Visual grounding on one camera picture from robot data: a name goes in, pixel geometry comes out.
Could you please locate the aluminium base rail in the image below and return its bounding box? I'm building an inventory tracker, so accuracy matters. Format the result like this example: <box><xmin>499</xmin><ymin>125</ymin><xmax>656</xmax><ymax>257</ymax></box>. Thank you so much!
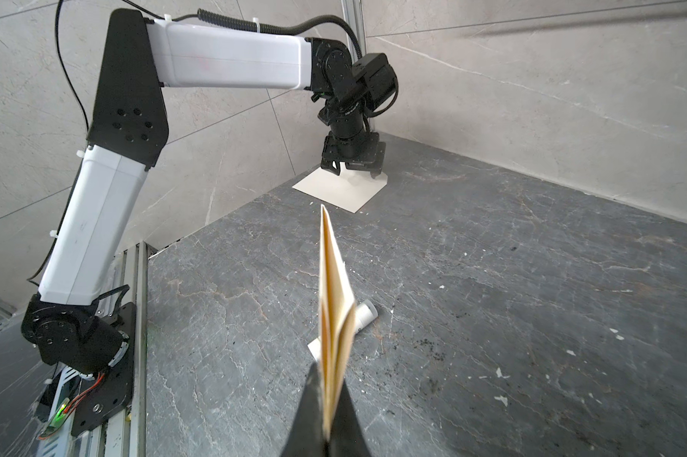
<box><xmin>28</xmin><ymin>239</ymin><xmax>156</xmax><ymax>457</ymax></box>

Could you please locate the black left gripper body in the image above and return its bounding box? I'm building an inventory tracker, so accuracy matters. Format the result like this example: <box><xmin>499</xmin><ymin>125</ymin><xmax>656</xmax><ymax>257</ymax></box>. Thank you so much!
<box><xmin>320</xmin><ymin>131</ymin><xmax>385</xmax><ymax>178</ymax></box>

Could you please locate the aluminium frame left post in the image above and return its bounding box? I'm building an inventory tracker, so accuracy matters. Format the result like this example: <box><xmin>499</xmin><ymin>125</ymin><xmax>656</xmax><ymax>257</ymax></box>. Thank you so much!
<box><xmin>341</xmin><ymin>0</ymin><xmax>366</xmax><ymax>55</ymax></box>

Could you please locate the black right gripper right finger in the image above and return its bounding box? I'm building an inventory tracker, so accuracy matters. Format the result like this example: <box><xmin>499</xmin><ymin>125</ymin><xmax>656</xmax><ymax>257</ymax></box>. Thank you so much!
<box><xmin>328</xmin><ymin>383</ymin><xmax>371</xmax><ymax>457</ymax></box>

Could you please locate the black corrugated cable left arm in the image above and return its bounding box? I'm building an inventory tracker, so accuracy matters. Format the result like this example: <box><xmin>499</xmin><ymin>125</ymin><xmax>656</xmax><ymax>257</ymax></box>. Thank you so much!
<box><xmin>197</xmin><ymin>8</ymin><xmax>400</xmax><ymax>118</ymax></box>

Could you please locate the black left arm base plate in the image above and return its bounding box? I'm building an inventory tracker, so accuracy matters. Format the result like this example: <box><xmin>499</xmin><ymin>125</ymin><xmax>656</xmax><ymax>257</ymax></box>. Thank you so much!
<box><xmin>71</xmin><ymin>302</ymin><xmax>137</xmax><ymax>437</ymax></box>

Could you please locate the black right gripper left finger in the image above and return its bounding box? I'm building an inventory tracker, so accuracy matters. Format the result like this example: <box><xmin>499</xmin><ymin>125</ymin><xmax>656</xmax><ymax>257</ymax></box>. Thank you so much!
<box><xmin>280</xmin><ymin>362</ymin><xmax>326</xmax><ymax>457</ymax></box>

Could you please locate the white paper envelope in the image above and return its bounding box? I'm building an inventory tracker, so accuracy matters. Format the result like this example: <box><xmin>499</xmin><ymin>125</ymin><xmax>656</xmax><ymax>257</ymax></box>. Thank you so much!
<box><xmin>293</xmin><ymin>168</ymin><xmax>388</xmax><ymax>213</ymax></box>

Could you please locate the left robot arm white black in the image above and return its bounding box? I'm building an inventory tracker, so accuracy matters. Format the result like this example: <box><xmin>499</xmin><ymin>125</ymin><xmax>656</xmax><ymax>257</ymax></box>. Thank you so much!
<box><xmin>21</xmin><ymin>4</ymin><xmax>400</xmax><ymax>375</ymax></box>

